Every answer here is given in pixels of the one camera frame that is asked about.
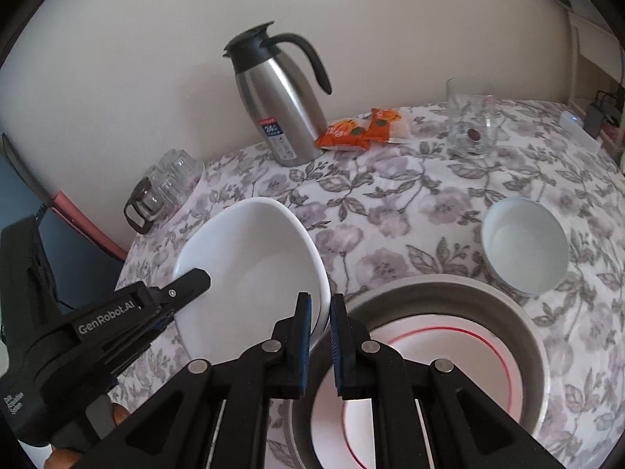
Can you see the stainless steel thermos jug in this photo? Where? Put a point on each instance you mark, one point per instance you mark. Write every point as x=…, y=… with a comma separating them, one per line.
x=278, y=107

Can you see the orange snack packet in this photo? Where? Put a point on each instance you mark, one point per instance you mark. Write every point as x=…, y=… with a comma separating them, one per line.
x=342, y=134
x=388, y=124

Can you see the black charger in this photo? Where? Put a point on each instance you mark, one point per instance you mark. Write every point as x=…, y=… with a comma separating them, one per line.
x=594, y=117

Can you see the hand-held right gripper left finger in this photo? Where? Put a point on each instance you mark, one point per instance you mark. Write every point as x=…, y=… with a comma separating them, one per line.
x=303, y=337

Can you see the clear glass cup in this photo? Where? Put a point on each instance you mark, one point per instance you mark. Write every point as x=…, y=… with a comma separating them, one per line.
x=166, y=186
x=183, y=168

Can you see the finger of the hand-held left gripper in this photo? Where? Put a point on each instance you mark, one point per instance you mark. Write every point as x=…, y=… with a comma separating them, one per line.
x=144, y=344
x=188, y=286

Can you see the small white bowl orange print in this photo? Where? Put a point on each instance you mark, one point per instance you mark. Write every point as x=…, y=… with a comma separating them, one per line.
x=525, y=254

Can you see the stainless steel basin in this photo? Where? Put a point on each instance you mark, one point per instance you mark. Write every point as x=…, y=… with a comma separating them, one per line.
x=530, y=351

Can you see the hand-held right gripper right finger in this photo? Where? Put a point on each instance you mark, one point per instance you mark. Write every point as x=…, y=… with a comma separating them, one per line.
x=337, y=347

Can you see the clear glass mug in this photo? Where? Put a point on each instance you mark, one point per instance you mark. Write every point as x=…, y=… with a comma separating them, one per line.
x=468, y=107

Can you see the white power strip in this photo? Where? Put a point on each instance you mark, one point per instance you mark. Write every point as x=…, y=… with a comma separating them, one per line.
x=576, y=129

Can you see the pink board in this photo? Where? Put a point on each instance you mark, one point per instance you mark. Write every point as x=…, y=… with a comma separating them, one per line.
x=88, y=222

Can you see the person's left hand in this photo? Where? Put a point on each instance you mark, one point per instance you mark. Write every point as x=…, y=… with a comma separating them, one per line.
x=119, y=414

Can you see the white cabinet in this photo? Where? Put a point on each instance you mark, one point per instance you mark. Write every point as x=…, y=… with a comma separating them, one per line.
x=591, y=49

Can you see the large plain white bowl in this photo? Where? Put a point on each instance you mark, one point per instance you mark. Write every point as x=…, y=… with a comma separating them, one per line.
x=244, y=264

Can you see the grey floral blanket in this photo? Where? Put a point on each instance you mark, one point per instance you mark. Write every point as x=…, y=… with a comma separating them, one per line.
x=400, y=215

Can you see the dark blue panel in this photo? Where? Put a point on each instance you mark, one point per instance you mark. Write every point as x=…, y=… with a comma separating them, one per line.
x=73, y=254

